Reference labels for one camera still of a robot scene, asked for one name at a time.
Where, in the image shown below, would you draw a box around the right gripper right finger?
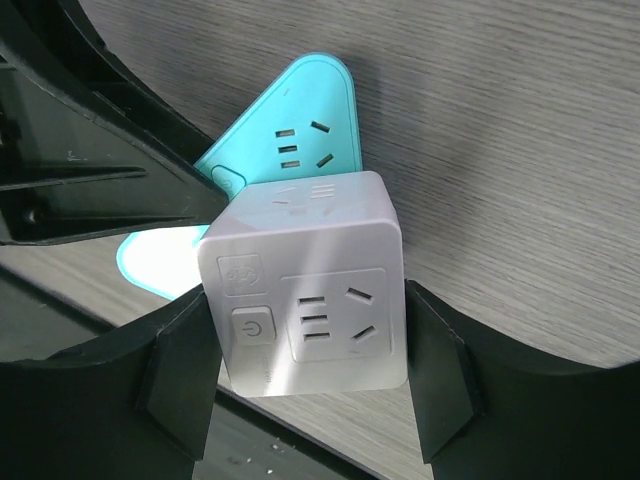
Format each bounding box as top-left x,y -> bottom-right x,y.
406,280 -> 639,479

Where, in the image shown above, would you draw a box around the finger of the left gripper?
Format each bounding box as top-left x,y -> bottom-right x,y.
1,1 -> 228,245

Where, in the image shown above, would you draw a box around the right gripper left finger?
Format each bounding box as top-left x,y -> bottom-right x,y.
1,289 -> 221,479

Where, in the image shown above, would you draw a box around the white cube plug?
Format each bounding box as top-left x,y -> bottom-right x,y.
197,171 -> 408,398

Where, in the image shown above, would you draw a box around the teal triangular socket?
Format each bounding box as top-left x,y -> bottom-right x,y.
116,52 -> 363,300

